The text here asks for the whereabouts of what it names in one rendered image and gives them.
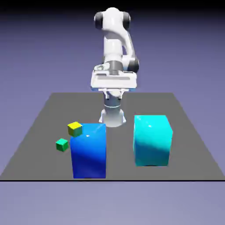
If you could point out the small yellow cube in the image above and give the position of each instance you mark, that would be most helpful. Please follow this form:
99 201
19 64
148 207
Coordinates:
74 129

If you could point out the large cyan box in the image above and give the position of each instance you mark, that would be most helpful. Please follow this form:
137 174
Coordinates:
152 140

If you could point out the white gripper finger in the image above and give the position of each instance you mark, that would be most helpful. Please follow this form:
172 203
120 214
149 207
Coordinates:
106 94
120 94

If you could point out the large blue box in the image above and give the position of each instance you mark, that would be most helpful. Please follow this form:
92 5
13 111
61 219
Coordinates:
88 151

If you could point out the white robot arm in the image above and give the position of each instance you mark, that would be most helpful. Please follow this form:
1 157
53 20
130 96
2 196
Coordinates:
114 35

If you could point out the small green cube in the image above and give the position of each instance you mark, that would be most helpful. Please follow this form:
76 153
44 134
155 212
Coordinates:
61 144

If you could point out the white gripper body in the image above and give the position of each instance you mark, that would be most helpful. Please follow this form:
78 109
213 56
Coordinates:
113 81

